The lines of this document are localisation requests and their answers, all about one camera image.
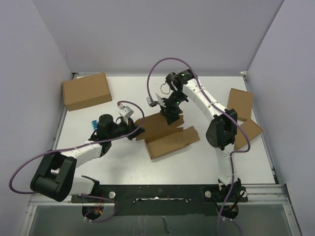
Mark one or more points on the cardboard box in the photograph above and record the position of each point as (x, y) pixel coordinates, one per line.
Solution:
(161, 139)
(251, 129)
(241, 101)
(85, 92)

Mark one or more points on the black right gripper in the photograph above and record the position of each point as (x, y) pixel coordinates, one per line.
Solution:
(172, 116)

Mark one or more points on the aluminium table frame rail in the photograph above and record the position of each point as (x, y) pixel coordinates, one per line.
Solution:
(268, 211)

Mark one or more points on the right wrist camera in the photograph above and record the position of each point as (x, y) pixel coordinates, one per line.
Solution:
(154, 101)

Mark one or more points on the blue plastic rack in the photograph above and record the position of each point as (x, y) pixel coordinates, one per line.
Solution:
(94, 124)

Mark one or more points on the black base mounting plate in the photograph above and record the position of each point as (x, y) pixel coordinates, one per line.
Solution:
(169, 200)

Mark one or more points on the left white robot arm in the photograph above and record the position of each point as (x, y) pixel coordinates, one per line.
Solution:
(55, 176)

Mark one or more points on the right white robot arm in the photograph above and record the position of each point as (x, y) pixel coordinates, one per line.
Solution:
(222, 121)

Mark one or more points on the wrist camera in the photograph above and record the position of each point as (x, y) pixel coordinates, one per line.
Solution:
(125, 111)
(154, 101)

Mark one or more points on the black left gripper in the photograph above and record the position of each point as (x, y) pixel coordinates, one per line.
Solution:
(128, 124)

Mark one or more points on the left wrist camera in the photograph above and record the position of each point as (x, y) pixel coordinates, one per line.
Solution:
(125, 111)

